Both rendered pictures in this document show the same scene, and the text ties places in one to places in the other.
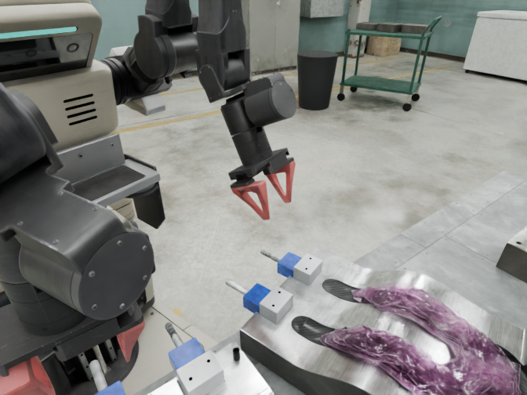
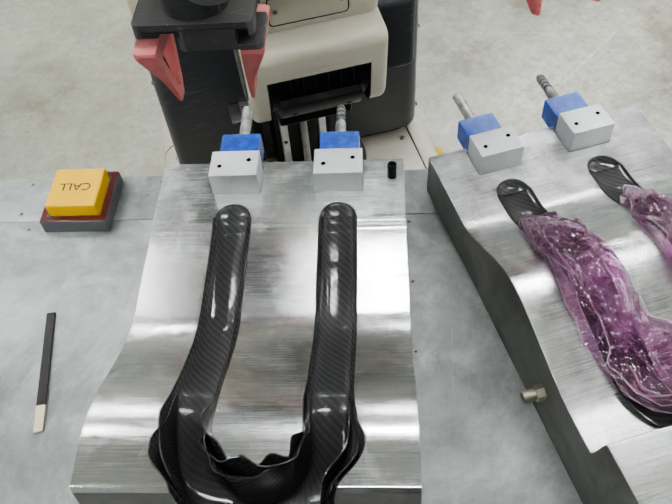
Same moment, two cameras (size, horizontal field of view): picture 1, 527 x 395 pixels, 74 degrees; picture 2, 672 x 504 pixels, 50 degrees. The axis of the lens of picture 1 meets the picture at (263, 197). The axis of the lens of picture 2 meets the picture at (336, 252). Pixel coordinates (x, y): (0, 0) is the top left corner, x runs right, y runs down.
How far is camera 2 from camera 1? 0.32 m
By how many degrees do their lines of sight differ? 37
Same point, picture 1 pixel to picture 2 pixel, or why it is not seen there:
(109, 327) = (226, 37)
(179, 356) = (329, 140)
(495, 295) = not seen: outside the picture
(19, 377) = (149, 48)
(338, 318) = (570, 207)
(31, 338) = (163, 15)
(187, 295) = not seen: hidden behind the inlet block
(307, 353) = (491, 222)
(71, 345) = (191, 37)
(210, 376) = (343, 171)
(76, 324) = (198, 18)
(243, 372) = (388, 192)
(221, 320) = not seen: hidden behind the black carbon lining
